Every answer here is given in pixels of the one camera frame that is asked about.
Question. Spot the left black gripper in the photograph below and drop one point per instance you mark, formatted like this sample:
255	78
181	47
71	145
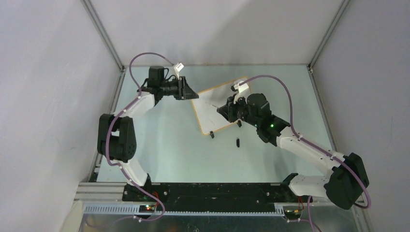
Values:
184	92

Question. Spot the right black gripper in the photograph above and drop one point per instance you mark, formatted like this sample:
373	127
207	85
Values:
229	111

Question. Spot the yellow framed whiteboard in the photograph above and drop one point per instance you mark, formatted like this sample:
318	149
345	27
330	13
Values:
209	120

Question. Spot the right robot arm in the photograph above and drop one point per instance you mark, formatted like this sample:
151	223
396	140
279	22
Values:
343	178

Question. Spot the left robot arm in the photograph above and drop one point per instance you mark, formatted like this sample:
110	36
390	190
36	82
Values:
116	134

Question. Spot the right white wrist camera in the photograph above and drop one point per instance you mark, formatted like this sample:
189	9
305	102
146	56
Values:
239	86

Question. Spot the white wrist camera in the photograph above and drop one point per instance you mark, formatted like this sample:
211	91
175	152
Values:
239	86
178	67

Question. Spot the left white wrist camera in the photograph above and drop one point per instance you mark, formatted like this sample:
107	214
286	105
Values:
178	67

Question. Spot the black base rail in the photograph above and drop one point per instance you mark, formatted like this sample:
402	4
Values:
215	197

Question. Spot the white perforated cable tray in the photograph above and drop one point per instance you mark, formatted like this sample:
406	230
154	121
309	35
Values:
142	210

